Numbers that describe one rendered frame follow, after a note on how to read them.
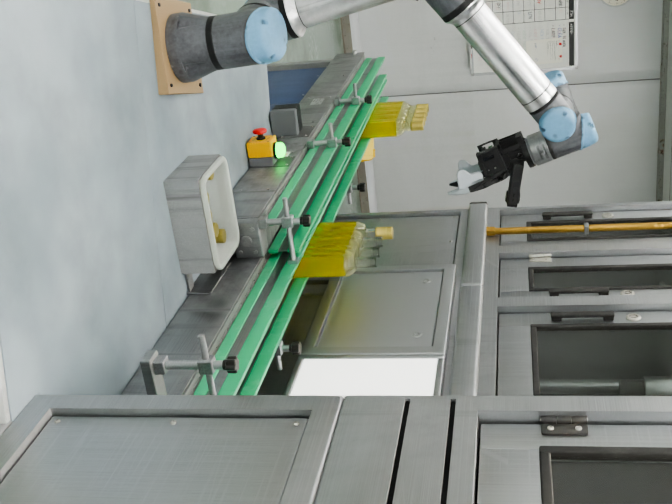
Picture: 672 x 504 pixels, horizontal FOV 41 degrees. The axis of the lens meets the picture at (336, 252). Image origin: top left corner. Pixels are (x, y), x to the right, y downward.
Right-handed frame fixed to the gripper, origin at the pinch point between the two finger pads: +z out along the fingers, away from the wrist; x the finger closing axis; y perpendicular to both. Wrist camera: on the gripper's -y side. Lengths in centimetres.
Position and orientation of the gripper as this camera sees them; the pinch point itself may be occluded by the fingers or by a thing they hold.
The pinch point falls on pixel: (454, 190)
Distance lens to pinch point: 220.3
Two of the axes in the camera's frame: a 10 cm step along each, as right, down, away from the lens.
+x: -1.7, 4.4, -8.8
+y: -4.4, -8.4, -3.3
